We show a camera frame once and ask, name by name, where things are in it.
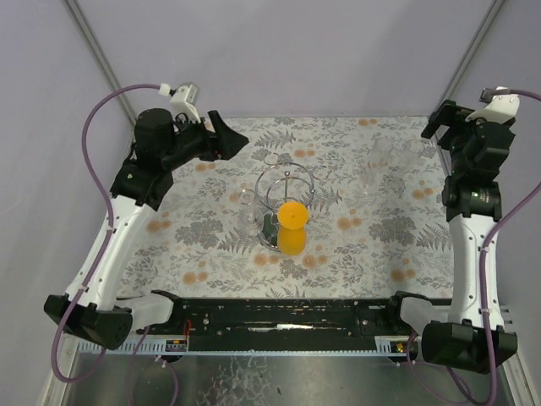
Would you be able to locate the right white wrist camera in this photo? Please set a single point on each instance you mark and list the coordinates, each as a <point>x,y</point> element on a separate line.
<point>500,106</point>

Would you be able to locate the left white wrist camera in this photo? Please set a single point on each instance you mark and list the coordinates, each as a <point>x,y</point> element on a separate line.
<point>183,99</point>

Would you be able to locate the orange plastic wine glass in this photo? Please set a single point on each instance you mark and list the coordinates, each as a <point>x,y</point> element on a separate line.
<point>293,218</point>

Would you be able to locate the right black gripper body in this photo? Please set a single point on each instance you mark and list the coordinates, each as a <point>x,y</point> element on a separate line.
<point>442,123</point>

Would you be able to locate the chrome wire wine glass rack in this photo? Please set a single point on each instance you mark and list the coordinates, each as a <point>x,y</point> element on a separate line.
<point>284,191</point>

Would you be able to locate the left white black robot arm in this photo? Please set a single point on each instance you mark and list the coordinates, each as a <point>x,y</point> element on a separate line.
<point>90,309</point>

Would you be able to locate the white slotted cable duct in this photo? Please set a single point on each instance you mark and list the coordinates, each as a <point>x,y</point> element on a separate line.
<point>341,346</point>

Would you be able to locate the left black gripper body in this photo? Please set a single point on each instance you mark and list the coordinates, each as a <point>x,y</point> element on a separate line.
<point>213,138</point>

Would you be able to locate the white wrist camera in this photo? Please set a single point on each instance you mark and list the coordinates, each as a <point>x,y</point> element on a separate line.
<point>500,106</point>
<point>183,99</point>

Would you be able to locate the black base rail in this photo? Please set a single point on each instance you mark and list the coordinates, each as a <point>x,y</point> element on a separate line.
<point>282,318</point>

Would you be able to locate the floral patterned table mat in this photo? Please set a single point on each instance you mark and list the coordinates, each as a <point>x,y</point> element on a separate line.
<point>310,208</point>

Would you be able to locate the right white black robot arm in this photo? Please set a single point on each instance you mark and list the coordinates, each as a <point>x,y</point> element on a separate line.
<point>471,334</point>

